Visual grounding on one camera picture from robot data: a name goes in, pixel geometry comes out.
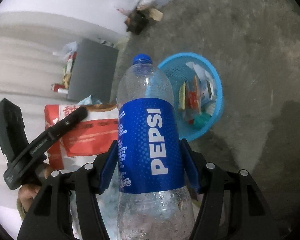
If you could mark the Pepsi plastic bottle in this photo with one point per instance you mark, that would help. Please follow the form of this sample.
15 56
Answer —
154 202

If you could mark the clutter on cabinet top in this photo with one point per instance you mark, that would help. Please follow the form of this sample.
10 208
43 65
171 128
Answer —
68 56

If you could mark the red snack wrapper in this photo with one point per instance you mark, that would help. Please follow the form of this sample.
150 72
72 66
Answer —
191 100

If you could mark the yellow snack packet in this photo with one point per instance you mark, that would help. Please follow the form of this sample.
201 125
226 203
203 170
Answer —
182 97

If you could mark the dark bag on floor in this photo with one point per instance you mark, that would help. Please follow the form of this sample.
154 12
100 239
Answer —
136 22

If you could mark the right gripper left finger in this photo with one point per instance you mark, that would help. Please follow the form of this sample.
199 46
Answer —
91 180

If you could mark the blue plastic trash basket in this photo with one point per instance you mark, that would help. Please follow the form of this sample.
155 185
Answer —
200 77

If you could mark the red white paper bag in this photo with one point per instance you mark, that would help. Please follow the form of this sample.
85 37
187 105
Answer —
90 137

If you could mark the dark grey cabinet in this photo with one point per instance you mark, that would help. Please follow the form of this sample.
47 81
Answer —
93 72

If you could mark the white curtain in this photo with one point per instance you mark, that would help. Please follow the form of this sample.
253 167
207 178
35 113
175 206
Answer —
28 67

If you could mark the floral blue bed sheet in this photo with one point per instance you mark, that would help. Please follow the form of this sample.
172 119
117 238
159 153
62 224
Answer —
90 100

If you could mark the person's left hand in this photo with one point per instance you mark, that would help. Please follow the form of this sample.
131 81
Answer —
26 196

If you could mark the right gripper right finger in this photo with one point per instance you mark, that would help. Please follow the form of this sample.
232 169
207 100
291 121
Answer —
206 179

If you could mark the teal round object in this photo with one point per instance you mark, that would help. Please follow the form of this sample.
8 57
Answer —
200 120

